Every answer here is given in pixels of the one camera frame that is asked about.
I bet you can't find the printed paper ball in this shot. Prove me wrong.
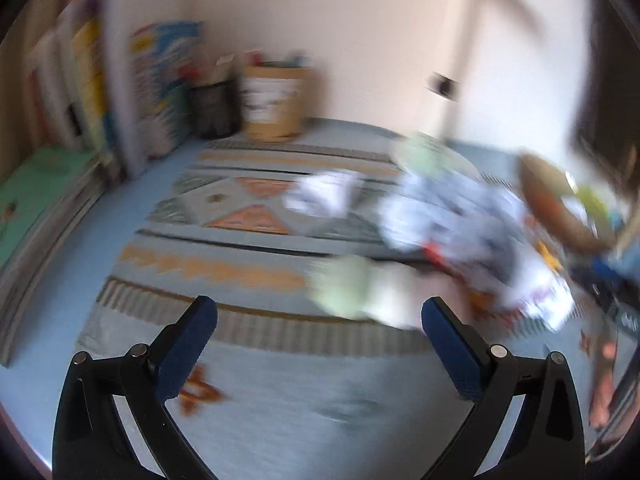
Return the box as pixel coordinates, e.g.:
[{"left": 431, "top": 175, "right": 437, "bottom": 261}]
[{"left": 378, "top": 171, "right": 574, "bottom": 332}]

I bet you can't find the green kiwi plush keychain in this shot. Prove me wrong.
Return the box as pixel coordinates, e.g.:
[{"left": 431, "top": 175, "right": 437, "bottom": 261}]
[{"left": 306, "top": 255, "right": 424, "bottom": 330}]

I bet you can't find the person's right hand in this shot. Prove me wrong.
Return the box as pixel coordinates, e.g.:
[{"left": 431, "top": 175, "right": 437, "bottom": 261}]
[{"left": 589, "top": 341, "right": 617, "bottom": 429}]

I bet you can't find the patterned woven table mat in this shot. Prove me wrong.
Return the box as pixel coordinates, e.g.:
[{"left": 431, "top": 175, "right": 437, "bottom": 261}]
[{"left": 74, "top": 138, "right": 601, "bottom": 480}]

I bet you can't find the stack of books under green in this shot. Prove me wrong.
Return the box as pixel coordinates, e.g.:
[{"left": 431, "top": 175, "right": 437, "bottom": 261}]
[{"left": 1, "top": 164, "right": 106, "bottom": 367}]

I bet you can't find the woven brown basket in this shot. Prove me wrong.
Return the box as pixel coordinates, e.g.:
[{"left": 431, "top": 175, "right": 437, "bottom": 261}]
[{"left": 518, "top": 154, "right": 615, "bottom": 255}]

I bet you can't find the white desk lamp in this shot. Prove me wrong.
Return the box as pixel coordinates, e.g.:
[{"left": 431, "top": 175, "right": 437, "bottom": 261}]
[{"left": 390, "top": 0, "right": 491, "bottom": 179}]

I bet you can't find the crumpled paper ball on mat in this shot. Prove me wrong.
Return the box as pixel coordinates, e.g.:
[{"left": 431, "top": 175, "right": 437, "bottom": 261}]
[{"left": 283, "top": 169, "right": 364, "bottom": 219}]

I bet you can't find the black mesh pen holder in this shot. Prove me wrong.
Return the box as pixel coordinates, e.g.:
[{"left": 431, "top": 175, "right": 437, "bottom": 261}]
[{"left": 188, "top": 77, "right": 243, "bottom": 140}]

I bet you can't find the row of upright books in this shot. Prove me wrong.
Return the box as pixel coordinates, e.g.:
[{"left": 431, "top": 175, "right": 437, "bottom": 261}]
[{"left": 23, "top": 0, "right": 201, "bottom": 179}]

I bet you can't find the bamboo pen holder with label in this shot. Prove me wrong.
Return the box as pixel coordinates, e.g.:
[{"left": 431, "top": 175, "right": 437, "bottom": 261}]
[{"left": 241, "top": 66, "right": 311, "bottom": 143}]

